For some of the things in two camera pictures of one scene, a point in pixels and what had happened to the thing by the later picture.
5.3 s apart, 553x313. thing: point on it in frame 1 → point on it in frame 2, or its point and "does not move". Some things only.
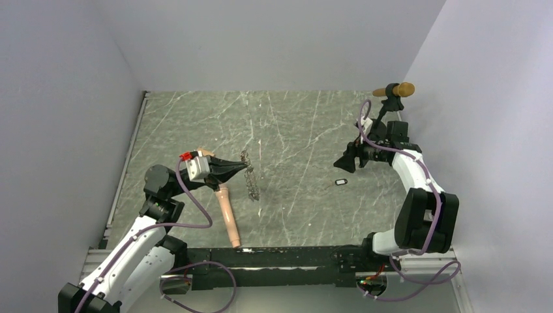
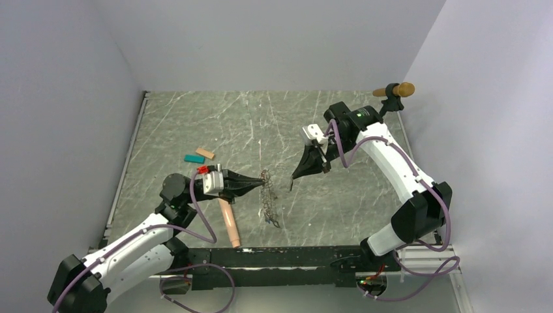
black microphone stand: (391, 103) does not move
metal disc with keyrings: (250, 178) → (269, 197)
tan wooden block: (205, 152) does not move
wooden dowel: (405, 89) does not move
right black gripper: (347, 162) → (312, 162)
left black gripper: (218, 167) → (240, 186)
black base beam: (332, 266) does not move
